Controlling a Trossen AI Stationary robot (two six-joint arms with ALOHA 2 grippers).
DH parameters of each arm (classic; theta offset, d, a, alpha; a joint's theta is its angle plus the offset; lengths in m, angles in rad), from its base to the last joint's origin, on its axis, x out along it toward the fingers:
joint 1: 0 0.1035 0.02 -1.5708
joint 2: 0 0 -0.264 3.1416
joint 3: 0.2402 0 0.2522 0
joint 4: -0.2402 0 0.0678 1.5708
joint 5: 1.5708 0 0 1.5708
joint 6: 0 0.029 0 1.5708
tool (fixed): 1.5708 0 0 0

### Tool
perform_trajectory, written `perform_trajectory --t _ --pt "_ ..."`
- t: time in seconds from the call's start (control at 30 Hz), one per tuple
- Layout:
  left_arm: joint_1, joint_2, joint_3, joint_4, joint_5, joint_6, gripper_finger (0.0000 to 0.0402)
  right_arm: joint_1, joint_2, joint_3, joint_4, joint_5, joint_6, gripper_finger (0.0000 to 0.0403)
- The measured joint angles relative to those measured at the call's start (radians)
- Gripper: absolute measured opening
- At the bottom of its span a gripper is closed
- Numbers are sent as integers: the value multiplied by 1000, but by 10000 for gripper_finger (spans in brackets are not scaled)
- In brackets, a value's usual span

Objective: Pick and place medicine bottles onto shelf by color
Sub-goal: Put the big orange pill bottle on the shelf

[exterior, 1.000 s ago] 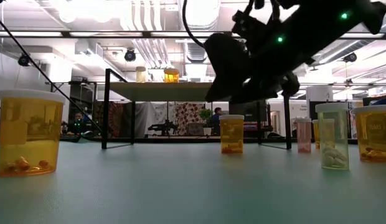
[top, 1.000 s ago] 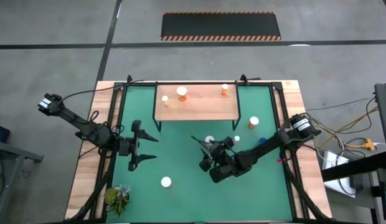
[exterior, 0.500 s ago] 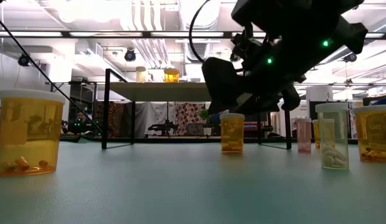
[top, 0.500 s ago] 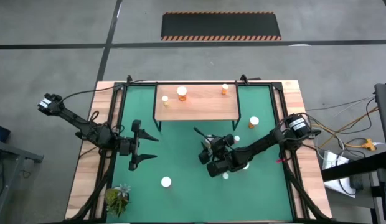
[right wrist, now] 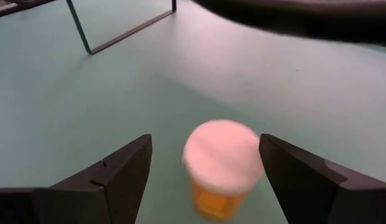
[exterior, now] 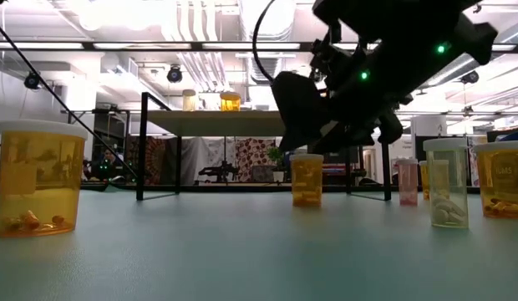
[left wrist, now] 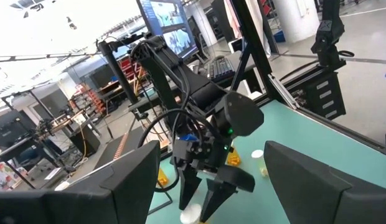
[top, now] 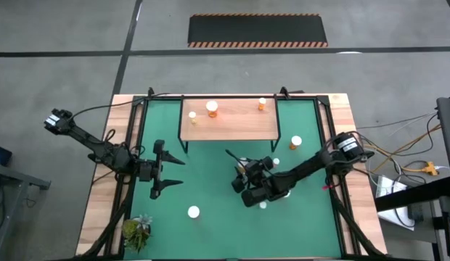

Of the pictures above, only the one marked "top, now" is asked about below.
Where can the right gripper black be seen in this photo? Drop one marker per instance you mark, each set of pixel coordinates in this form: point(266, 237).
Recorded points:
point(255, 183)

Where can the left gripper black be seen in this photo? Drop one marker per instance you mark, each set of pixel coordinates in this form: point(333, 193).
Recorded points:
point(159, 146)

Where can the large white-capped pill bottle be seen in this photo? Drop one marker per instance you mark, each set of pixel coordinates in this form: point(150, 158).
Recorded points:
point(193, 212)

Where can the small orange pill bottle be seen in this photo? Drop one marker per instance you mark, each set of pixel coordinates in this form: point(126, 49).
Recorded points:
point(262, 101)

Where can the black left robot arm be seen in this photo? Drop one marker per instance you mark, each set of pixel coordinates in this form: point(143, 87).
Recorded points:
point(87, 139)

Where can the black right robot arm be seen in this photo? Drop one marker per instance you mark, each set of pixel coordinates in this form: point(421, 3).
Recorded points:
point(305, 168)

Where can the green table mat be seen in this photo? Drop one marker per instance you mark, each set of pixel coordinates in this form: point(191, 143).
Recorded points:
point(217, 235)

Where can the small potted succulent plant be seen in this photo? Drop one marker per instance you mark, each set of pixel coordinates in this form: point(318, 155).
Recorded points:
point(136, 232)

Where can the black table clamp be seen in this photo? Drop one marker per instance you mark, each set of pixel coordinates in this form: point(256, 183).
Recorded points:
point(150, 92)
point(284, 91)

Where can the white paper sheet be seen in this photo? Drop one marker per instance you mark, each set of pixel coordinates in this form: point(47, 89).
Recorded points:
point(395, 217)

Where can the black hazard-striped floor mat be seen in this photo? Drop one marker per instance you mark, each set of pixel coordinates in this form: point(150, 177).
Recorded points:
point(257, 30)

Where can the black side table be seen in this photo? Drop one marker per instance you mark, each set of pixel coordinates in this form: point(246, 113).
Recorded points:
point(410, 197)

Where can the grey metal stand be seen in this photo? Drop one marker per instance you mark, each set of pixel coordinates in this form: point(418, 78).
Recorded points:
point(14, 177)

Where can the black device blue light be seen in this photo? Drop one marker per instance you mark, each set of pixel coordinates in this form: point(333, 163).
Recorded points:
point(1, 154)

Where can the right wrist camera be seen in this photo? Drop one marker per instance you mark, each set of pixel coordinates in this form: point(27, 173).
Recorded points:
point(253, 167)

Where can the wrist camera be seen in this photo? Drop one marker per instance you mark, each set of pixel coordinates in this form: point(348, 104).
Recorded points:
point(146, 171)
point(253, 167)

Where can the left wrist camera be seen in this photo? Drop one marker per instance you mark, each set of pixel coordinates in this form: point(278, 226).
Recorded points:
point(146, 171)

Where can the wooden shelf black frame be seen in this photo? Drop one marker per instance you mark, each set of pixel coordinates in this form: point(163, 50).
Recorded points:
point(236, 127)

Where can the black metal table frame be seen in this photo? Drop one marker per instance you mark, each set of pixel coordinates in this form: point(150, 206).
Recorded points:
point(139, 100)

